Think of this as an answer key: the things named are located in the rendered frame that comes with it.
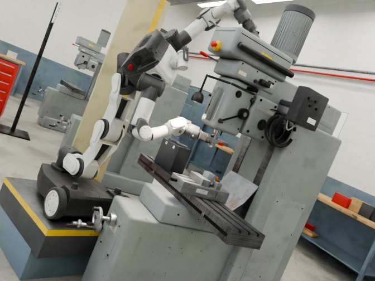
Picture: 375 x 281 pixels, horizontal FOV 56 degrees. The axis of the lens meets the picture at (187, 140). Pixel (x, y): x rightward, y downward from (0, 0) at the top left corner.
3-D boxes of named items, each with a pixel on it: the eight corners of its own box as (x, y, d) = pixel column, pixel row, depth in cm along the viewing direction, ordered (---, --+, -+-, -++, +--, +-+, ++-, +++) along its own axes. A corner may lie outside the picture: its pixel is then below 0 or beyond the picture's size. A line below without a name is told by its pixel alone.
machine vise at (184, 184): (179, 192, 197) (187, 174, 196) (168, 182, 210) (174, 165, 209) (225, 203, 216) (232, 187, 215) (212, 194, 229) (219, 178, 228)
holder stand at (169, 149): (169, 171, 247) (180, 145, 245) (153, 160, 263) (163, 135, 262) (182, 174, 254) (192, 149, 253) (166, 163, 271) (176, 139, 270)
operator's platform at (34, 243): (-14, 225, 261) (5, 176, 258) (68, 227, 311) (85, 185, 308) (24, 290, 209) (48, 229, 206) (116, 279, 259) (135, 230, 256)
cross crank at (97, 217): (88, 230, 191) (96, 211, 190) (83, 220, 200) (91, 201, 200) (115, 234, 199) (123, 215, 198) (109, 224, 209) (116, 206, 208)
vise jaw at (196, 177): (200, 185, 203) (203, 179, 203) (188, 176, 216) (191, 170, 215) (208, 187, 206) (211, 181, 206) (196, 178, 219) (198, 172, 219)
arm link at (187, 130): (192, 132, 213) (174, 125, 211) (186, 141, 221) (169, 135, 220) (196, 119, 219) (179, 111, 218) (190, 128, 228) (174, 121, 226)
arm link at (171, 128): (188, 124, 214) (169, 129, 207) (184, 131, 221) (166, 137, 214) (183, 115, 216) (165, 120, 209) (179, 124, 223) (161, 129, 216)
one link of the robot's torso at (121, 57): (113, 55, 248) (129, 46, 237) (126, 62, 258) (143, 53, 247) (111, 92, 240) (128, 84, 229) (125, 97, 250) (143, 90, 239)
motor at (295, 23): (281, 52, 215) (302, 2, 212) (260, 51, 232) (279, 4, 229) (302, 65, 225) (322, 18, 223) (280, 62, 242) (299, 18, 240)
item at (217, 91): (205, 119, 211) (218, 86, 209) (201, 117, 215) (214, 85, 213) (210, 121, 213) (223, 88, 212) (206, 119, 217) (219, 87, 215)
